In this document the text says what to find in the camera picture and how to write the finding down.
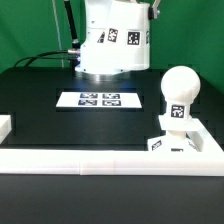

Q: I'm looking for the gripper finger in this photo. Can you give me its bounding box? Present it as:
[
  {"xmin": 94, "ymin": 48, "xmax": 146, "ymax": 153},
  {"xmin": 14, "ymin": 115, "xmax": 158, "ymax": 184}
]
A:
[{"xmin": 148, "ymin": 0, "xmax": 161, "ymax": 20}]

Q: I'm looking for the white lamp bulb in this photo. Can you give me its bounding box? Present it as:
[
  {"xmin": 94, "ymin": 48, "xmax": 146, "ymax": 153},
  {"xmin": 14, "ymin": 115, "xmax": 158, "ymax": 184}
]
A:
[{"xmin": 161, "ymin": 66, "xmax": 201, "ymax": 120}]

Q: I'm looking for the white lamp base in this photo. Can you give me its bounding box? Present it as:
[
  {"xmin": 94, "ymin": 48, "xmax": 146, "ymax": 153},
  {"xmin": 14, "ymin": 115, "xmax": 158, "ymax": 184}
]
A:
[{"xmin": 147, "ymin": 115, "xmax": 199, "ymax": 152}]

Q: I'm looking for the white lamp shade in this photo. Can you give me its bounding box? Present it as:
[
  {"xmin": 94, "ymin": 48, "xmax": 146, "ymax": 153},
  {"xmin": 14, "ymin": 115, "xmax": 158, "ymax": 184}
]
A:
[{"xmin": 103, "ymin": 0, "xmax": 150, "ymax": 70}]

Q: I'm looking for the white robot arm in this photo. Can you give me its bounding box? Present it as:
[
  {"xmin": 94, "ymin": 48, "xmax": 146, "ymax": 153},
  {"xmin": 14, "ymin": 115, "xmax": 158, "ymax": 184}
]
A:
[{"xmin": 75, "ymin": 0, "xmax": 161, "ymax": 80}]

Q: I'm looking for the white marker tag sheet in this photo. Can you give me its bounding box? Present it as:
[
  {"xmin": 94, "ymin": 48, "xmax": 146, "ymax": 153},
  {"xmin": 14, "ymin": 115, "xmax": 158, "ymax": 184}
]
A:
[{"xmin": 56, "ymin": 92, "xmax": 141, "ymax": 109}]

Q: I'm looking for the black cable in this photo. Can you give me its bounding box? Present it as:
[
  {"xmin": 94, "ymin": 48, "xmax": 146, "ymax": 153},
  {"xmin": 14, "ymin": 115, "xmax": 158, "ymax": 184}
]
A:
[{"xmin": 14, "ymin": 49, "xmax": 81, "ymax": 68}]

